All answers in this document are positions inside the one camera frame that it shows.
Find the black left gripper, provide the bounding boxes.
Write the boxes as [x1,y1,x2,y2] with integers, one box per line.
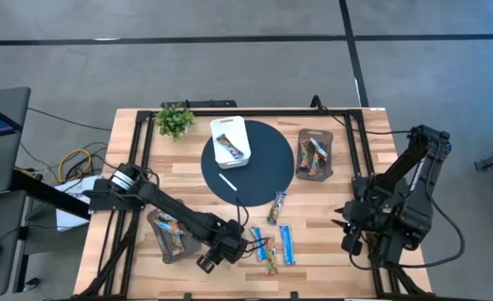
[195,221,248,276]

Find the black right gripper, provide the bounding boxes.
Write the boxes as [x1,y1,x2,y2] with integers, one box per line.
[329,200,371,235]

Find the chocolate chip granola bar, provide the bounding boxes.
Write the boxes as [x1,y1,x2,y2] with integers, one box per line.
[307,152,325,177]
[265,237,279,276]
[297,140,313,170]

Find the granola bar orange ends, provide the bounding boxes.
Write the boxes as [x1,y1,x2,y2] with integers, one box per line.
[216,133,246,161]

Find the green blue granola bar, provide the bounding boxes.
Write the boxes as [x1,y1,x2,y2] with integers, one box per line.
[266,190,287,226]

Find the grey translucent plastic bin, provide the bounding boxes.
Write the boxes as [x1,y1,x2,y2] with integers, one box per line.
[145,208,203,265]
[295,128,335,182]

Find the white label strip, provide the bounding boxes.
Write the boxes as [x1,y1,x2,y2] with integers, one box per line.
[218,172,239,192]

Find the dark blue round mat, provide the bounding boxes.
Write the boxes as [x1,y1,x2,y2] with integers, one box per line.
[201,120,296,208]

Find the white plastic bin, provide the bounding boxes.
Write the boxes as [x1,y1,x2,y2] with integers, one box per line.
[209,115,252,170]

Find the white paper sheet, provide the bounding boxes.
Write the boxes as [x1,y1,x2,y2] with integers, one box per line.
[55,175,101,232]

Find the small green potted plant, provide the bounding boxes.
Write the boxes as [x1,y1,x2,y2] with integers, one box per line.
[153,103,196,142]

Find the black power strip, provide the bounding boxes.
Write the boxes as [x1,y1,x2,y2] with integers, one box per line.
[160,99,238,109]

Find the small grey floor object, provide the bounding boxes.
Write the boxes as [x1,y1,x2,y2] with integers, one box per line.
[23,277,42,293]

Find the grey laptop lid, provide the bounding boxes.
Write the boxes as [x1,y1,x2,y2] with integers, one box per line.
[0,132,27,197]

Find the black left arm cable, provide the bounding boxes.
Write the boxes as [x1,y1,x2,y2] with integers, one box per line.
[233,196,272,256]

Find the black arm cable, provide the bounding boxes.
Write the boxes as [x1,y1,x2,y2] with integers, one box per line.
[348,196,467,271]
[233,196,272,256]

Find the black cable over frame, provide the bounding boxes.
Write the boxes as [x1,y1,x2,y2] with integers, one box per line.
[310,94,414,135]

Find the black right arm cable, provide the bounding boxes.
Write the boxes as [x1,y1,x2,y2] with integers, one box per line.
[348,196,467,271]

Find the black aluminium table frame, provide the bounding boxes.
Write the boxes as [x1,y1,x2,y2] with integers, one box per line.
[79,109,431,301]

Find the grey desk black frame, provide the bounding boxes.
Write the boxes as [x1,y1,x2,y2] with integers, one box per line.
[0,169,92,300]

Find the yellow cable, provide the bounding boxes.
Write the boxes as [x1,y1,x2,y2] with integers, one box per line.
[57,148,94,185]

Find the thin black floor cable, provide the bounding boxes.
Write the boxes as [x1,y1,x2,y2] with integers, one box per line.
[26,107,113,132]

